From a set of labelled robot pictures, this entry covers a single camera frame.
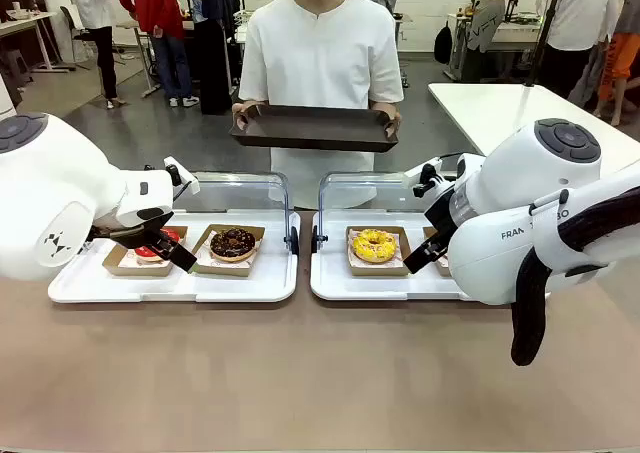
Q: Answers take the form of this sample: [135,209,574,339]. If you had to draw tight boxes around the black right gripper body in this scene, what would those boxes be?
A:
[423,188,469,234]

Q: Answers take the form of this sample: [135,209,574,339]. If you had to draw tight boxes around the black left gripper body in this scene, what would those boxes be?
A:
[88,211,174,247]

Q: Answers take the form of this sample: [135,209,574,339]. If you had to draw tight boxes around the white printed paper liner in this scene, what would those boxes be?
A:
[348,227,404,270]
[196,230,262,269]
[122,250,174,269]

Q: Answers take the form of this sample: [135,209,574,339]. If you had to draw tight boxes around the red glazed donut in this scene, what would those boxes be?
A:
[133,227,181,265]
[102,225,189,278]

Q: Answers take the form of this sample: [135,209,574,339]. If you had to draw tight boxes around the dark brown serving tray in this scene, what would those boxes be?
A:
[228,103,400,153]

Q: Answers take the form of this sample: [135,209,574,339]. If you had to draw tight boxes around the chocolate donut in box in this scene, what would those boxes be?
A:
[187,223,267,278]

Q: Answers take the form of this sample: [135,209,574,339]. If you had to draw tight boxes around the yellow donut in box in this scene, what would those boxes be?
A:
[345,225,415,278]

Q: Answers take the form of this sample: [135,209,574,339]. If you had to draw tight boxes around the yellow glazed donut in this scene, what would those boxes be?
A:
[352,228,400,264]

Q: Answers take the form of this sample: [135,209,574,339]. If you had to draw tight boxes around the chocolate sprinkled donut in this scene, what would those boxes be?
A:
[209,227,259,263]

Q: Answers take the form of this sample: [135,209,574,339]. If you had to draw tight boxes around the person in white shirt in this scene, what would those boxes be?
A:
[238,0,405,210]

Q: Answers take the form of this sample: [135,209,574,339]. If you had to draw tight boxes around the person in red shirt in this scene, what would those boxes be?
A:
[118,0,201,108]

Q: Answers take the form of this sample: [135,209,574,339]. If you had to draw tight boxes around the person in white top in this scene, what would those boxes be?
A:
[537,0,621,99]

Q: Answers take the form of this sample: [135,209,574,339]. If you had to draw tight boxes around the person's left hand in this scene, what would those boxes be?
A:
[373,103,404,138]

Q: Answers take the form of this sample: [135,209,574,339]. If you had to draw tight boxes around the person's right hand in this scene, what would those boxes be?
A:
[233,101,261,132]

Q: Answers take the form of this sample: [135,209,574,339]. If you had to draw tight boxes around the white display tray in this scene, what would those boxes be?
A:
[309,210,481,303]
[47,208,300,304]

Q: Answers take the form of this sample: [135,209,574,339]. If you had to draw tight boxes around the clear plastic display cover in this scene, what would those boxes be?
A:
[174,170,301,257]
[312,170,432,254]

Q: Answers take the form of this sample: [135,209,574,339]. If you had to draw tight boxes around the white side table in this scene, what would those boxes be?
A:
[428,82,640,167]

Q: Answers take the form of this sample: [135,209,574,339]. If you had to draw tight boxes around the black hanging bag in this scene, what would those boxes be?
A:
[433,21,454,66]

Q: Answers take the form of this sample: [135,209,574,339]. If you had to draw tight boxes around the white cylindrical air purifier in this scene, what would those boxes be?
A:
[0,75,15,120]

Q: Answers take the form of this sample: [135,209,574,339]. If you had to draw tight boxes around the grey printed t-shirt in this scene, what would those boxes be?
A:
[463,0,506,54]

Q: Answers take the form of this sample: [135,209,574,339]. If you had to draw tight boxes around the hanging dark clothes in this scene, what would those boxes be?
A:
[187,0,247,117]

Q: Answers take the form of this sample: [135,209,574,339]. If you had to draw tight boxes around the grey stool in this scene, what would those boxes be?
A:
[0,51,35,92]

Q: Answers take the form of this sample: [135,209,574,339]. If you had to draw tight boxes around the black stand pole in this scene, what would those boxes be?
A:
[527,0,566,87]

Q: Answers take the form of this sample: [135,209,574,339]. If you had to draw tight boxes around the black office chair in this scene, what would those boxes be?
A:
[58,5,96,72]

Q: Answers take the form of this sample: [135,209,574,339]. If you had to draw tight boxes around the white background desk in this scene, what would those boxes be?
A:
[0,10,71,74]

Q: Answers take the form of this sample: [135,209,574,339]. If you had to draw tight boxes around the mannequin with orange shorts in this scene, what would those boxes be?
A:
[597,0,640,127]

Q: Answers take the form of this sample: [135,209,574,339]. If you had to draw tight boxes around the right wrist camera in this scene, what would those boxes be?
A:
[403,157,445,198]

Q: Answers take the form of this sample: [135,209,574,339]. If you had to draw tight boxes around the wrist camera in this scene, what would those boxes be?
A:
[403,157,445,198]
[163,156,201,195]

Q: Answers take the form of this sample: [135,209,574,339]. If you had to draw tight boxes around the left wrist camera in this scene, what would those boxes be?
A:
[163,156,201,195]

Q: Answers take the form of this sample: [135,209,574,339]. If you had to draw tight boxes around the black cable sleeve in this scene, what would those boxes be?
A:
[510,185,640,367]

